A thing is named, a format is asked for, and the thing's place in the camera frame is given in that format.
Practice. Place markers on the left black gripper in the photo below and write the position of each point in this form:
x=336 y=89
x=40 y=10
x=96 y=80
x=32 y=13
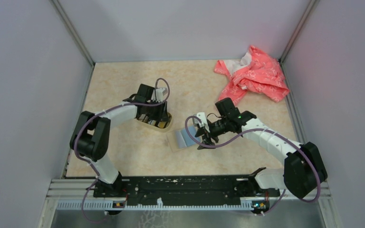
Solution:
x=162 y=114

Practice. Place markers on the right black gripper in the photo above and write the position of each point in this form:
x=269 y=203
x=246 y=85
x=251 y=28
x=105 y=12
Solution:
x=210 y=132

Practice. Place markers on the beige tray of cards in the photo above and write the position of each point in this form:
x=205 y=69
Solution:
x=160 y=126

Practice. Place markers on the beige card holder wallet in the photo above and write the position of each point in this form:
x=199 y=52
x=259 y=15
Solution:
x=180 y=140

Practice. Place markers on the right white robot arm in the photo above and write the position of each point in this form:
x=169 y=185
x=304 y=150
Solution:
x=303 y=169

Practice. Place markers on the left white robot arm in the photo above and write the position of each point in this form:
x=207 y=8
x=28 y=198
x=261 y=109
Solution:
x=90 y=137

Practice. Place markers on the pink crumpled cloth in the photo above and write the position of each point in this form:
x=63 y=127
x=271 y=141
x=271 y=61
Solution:
x=255 y=72

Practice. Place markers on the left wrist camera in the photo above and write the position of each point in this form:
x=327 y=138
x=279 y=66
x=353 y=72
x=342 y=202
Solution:
x=160 y=94

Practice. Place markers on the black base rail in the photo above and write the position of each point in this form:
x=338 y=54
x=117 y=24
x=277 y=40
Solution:
x=197 y=190

